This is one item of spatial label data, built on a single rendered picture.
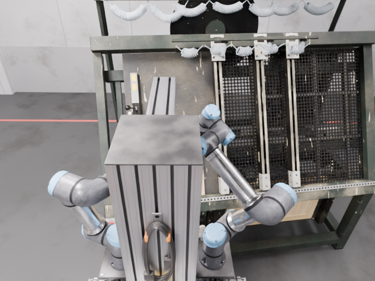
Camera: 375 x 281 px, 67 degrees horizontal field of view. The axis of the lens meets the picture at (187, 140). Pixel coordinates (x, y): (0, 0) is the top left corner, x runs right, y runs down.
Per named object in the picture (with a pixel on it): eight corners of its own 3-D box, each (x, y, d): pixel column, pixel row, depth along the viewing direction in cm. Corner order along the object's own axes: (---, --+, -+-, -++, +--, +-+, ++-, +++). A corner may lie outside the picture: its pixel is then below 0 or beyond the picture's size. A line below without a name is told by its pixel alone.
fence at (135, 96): (139, 200, 213) (139, 202, 209) (130, 73, 210) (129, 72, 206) (146, 199, 214) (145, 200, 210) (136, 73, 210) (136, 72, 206)
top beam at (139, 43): (93, 54, 206) (90, 51, 196) (92, 40, 205) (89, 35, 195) (368, 47, 235) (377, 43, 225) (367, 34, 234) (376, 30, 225)
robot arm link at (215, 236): (197, 247, 153) (198, 231, 145) (213, 232, 161) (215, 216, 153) (215, 261, 146) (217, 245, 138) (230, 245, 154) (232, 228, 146)
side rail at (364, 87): (358, 177, 244) (368, 179, 233) (353, 49, 240) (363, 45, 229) (366, 177, 245) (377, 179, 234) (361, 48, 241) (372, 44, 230)
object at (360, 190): (107, 217, 217) (105, 222, 206) (106, 202, 216) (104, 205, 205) (368, 190, 246) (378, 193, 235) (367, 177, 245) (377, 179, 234)
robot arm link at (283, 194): (208, 226, 159) (270, 193, 116) (225, 211, 168) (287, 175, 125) (222, 243, 157) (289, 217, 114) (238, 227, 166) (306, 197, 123)
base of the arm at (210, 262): (227, 270, 153) (229, 259, 147) (199, 270, 152) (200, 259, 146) (224, 245, 165) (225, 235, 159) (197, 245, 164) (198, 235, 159)
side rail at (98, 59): (106, 202, 216) (104, 205, 205) (95, 56, 212) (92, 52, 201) (114, 200, 217) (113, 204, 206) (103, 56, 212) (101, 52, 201)
